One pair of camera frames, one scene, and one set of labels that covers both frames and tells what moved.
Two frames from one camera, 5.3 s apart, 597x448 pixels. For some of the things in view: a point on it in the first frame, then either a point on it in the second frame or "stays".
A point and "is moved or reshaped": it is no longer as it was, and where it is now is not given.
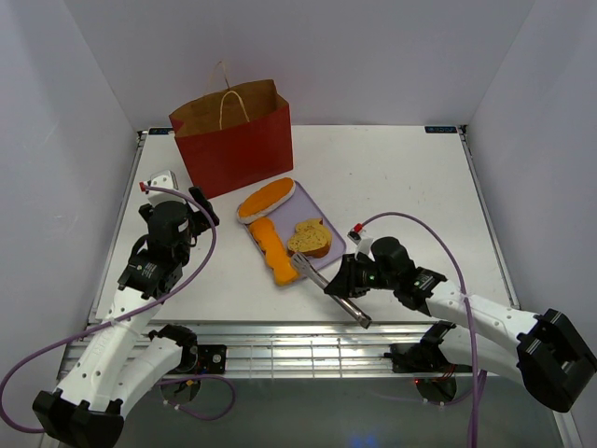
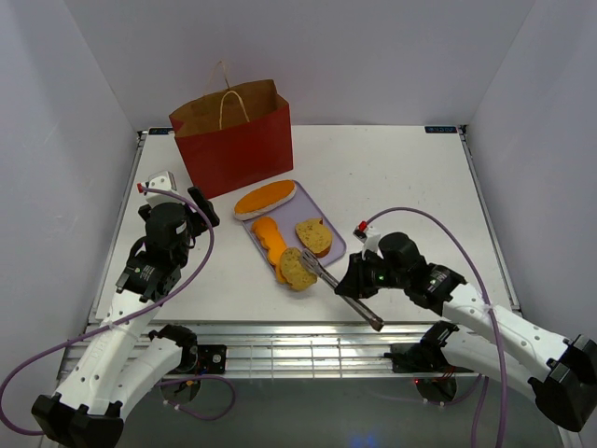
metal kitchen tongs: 302,265 is moved or reshaped
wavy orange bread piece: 264,231 stays
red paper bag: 235,137 stays
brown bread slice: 311,230 stays
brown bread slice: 312,238 → 293,271
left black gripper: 197,194 stays
